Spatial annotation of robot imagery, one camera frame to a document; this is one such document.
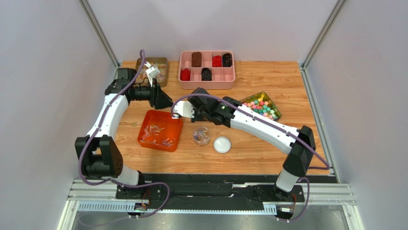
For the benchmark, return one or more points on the right aluminium frame post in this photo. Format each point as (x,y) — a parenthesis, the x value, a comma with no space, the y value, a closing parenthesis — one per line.
(335,12)

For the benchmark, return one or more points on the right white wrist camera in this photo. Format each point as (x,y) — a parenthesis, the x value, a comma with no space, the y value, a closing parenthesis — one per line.
(182,109)

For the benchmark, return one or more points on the orange tray of lollipops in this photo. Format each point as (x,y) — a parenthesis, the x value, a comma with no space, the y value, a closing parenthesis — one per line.
(159,131)

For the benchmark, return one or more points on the black candy compartment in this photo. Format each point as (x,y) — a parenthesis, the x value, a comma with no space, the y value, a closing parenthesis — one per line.
(206,74)
(227,60)

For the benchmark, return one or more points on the left aluminium frame post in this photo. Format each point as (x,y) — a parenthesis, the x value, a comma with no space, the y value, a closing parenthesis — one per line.
(87,8)

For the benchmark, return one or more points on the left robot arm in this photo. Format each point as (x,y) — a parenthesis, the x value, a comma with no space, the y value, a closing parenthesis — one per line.
(99,157)

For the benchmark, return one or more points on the red candy lower compartment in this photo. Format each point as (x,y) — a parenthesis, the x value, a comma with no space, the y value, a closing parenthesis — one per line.
(185,74)

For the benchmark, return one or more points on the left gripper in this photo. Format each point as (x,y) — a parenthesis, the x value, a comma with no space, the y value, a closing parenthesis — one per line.
(161,100)

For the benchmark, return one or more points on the bronze tin of gummy candies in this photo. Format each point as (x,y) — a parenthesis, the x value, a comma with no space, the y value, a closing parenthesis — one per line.
(161,63)

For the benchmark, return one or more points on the white jar lid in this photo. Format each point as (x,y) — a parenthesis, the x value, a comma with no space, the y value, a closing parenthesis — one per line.
(222,145)

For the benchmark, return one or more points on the black candy upper compartment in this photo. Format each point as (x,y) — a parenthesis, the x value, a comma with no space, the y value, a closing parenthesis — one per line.
(227,60)

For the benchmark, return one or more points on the black candy lower compartment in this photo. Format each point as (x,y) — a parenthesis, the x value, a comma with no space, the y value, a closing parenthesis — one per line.
(206,74)

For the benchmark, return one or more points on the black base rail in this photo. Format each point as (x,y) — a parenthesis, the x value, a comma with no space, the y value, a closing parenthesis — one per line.
(212,192)

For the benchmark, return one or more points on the clear glass jar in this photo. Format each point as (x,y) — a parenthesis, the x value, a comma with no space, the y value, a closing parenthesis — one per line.
(201,135)

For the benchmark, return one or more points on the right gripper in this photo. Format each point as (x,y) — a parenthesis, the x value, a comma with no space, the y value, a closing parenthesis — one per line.
(194,109)

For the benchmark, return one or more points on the pink divided organizer box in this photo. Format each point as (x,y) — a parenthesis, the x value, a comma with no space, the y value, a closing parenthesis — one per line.
(222,77)

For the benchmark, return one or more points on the green tin of star candies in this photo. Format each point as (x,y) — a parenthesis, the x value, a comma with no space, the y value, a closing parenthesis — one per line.
(262,104)

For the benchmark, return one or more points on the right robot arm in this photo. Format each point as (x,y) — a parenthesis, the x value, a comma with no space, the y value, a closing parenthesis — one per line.
(298,144)

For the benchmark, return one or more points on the aluminium frame post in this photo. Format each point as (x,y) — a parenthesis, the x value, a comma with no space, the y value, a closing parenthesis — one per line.
(335,12)
(87,8)

